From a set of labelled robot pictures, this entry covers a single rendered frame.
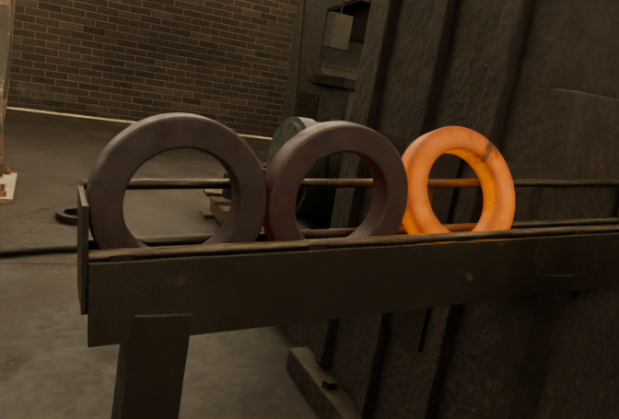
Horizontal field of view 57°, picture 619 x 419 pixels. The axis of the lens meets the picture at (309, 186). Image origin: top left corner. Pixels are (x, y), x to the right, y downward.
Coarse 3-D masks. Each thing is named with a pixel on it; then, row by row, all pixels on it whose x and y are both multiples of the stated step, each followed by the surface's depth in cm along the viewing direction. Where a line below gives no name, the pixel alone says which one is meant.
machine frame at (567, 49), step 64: (384, 0) 134; (448, 0) 113; (512, 0) 97; (576, 0) 90; (384, 64) 136; (448, 64) 116; (512, 64) 98; (576, 64) 93; (384, 128) 135; (512, 128) 99; (576, 128) 89; (448, 192) 112; (576, 192) 93; (320, 320) 158; (384, 320) 126; (448, 320) 107; (576, 320) 101; (320, 384) 144; (384, 384) 128; (448, 384) 109; (576, 384) 105
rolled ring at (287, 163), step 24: (288, 144) 63; (312, 144) 62; (336, 144) 63; (360, 144) 64; (384, 144) 66; (288, 168) 61; (384, 168) 67; (288, 192) 62; (384, 192) 68; (288, 216) 63; (384, 216) 68
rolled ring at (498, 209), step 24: (432, 144) 75; (456, 144) 77; (480, 144) 78; (408, 168) 73; (480, 168) 80; (504, 168) 80; (408, 192) 72; (504, 192) 79; (408, 216) 73; (432, 216) 73; (504, 216) 78
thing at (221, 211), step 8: (264, 168) 256; (224, 176) 293; (208, 192) 301; (216, 192) 303; (224, 192) 295; (216, 200) 287; (224, 200) 290; (216, 208) 299; (224, 208) 273; (208, 216) 303; (216, 216) 297; (224, 216) 285
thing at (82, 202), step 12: (84, 192) 56; (84, 204) 52; (84, 216) 52; (84, 228) 52; (84, 240) 52; (84, 252) 52; (84, 264) 53; (84, 276) 53; (84, 288) 53; (84, 300) 54; (84, 312) 54
